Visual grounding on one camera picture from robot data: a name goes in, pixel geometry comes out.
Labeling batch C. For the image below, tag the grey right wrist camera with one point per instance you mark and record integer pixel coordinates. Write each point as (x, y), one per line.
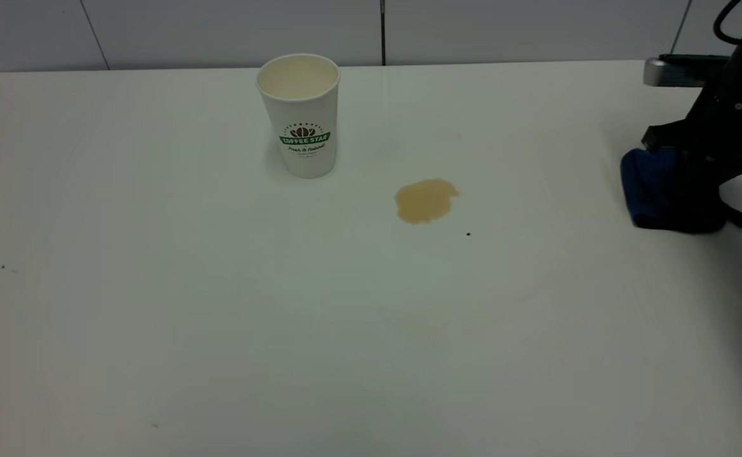
(682, 71)

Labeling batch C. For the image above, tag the light brown coffee spill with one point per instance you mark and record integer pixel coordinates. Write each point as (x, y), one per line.
(424, 200)

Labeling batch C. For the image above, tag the blue microfiber cloth black trim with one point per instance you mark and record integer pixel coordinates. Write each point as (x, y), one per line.
(647, 187)

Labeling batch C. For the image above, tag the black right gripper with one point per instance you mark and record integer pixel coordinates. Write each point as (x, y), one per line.
(726, 133)

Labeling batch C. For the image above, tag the white paper coffee cup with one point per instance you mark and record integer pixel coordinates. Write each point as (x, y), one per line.
(301, 120)

